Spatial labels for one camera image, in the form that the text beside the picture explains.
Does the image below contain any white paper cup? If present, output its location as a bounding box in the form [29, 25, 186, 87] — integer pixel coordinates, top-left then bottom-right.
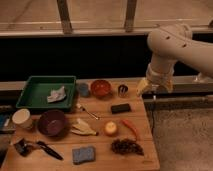
[12, 109, 33, 129]

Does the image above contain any wooden cutting board table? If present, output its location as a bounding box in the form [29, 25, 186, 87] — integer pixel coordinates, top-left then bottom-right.
[1, 79, 160, 171]

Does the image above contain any metal fork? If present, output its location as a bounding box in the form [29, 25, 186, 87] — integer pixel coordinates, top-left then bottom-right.
[76, 103, 100, 120]

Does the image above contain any purple bowl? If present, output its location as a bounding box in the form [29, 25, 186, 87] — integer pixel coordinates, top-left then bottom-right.
[37, 110, 67, 136]

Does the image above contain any yellow banana peel toy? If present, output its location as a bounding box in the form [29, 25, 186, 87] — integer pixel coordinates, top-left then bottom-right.
[71, 118, 98, 136]

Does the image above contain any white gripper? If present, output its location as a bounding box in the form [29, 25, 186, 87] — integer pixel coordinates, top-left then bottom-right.
[136, 65, 174, 96]

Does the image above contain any green plastic tray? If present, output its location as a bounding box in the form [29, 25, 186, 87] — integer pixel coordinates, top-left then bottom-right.
[16, 76, 76, 110]

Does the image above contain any black binder clip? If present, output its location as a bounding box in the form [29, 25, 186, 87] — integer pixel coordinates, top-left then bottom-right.
[13, 139, 32, 156]

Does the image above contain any blue sponge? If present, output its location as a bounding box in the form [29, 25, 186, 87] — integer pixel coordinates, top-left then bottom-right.
[72, 146, 96, 165]

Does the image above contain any orange bowl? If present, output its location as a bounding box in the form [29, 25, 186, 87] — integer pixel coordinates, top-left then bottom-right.
[90, 80, 111, 98]

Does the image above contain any dark grape bunch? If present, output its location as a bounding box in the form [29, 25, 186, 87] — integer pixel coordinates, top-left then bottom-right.
[111, 139, 144, 155]

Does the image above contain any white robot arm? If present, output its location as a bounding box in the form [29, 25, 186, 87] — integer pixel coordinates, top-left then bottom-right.
[136, 24, 213, 96]

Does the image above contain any crumpled white cloth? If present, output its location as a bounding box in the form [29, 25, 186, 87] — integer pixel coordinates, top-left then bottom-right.
[47, 86, 66, 103]

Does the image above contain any black rectangular block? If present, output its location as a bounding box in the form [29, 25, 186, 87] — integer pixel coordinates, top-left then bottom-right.
[111, 103, 131, 114]

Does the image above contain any yellow apple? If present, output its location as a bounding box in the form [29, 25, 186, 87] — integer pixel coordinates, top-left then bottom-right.
[104, 121, 118, 136]

